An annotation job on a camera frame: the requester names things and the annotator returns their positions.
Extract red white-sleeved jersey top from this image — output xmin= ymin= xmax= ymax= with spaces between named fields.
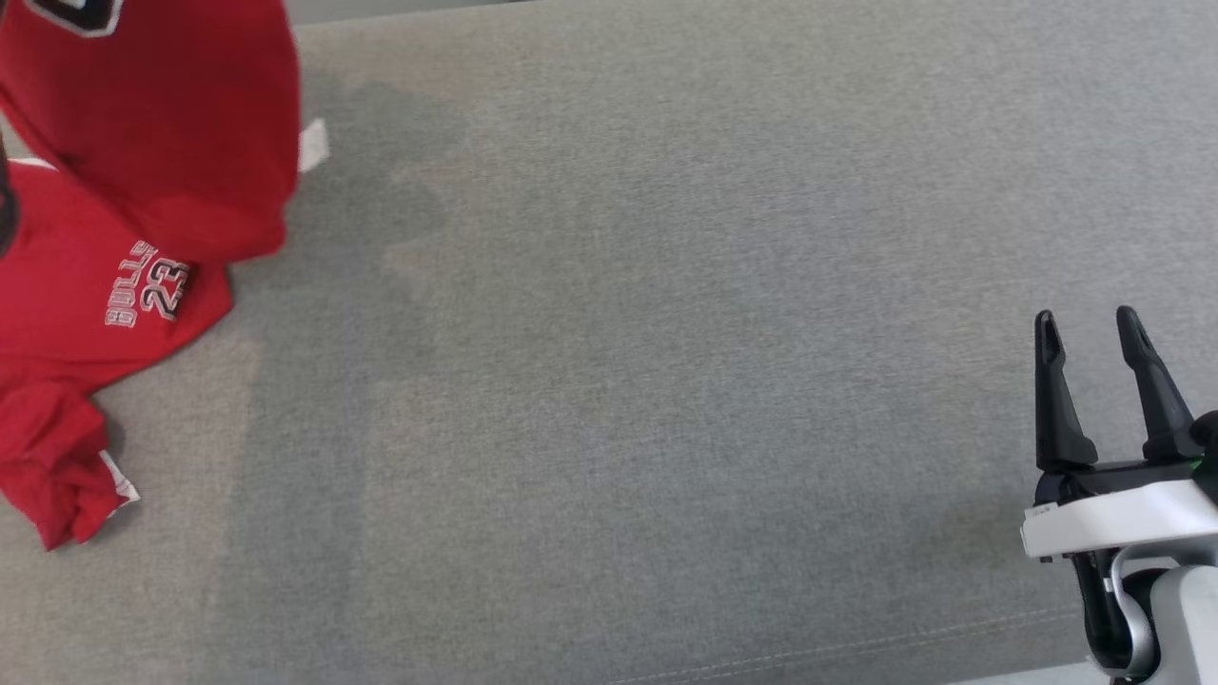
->
xmin=0 ymin=0 xmax=331 ymax=269

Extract red Bulls 23 shorts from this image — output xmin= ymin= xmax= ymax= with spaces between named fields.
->
xmin=0 ymin=157 xmax=235 ymax=553

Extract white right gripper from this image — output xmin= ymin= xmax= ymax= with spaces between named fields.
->
xmin=1021 ymin=304 xmax=1218 ymax=562

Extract grey fabric sofa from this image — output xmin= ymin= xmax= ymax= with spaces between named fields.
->
xmin=0 ymin=0 xmax=1218 ymax=685

